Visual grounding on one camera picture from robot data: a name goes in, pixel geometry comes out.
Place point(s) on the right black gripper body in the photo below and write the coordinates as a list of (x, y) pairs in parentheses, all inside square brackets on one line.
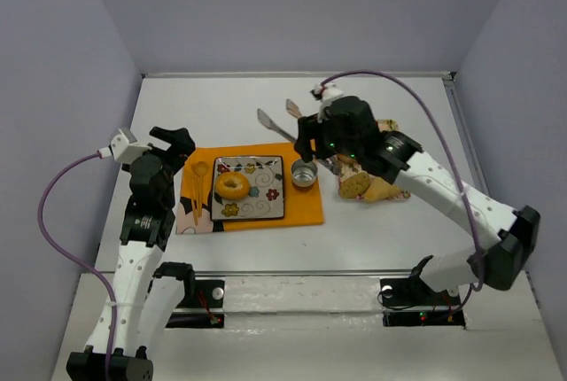
[(311, 131)]

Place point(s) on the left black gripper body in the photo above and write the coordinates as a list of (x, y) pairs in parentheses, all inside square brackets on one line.
[(167, 151)]

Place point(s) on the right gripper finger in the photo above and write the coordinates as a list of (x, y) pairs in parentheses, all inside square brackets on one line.
[(308, 127), (311, 149)]

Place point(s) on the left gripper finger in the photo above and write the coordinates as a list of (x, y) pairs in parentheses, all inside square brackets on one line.
[(176, 158), (179, 140)]

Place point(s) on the golden bagel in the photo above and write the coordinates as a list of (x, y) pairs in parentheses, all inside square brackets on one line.
[(232, 186)]

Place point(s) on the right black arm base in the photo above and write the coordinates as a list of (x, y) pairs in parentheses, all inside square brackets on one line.
[(401, 309)]

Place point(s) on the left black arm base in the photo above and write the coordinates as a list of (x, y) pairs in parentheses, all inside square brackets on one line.
[(203, 310)]

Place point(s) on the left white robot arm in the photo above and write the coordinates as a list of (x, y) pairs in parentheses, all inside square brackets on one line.
[(145, 289)]

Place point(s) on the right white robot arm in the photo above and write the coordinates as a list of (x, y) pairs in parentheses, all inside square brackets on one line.
[(503, 237)]

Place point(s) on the triangular pastry bread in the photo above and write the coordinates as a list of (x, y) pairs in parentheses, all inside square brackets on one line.
[(379, 189)]

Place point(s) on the orange plastic spoon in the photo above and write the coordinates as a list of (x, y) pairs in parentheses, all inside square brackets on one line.
[(200, 170)]

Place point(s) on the floral rectangular tray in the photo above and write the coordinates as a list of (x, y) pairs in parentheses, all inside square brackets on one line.
[(348, 167)]

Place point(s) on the small metal cup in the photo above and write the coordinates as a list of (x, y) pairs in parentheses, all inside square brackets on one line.
[(303, 174)]

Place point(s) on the green speckled cookie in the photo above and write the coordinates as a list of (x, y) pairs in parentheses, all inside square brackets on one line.
[(354, 186)]

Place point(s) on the orange cartoon placemat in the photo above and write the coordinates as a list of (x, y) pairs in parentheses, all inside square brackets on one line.
[(301, 207)]

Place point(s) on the square floral plate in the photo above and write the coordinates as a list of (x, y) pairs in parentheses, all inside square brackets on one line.
[(265, 198)]

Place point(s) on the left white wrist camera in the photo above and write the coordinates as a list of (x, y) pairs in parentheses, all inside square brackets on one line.
[(125, 148)]

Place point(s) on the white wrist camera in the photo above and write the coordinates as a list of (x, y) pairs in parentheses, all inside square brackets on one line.
[(125, 148), (325, 92)]

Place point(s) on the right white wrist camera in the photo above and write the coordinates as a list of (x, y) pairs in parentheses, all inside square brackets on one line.
[(325, 92)]

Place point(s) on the metal table rail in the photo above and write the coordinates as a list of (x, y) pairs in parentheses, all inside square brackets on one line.
[(311, 272)]

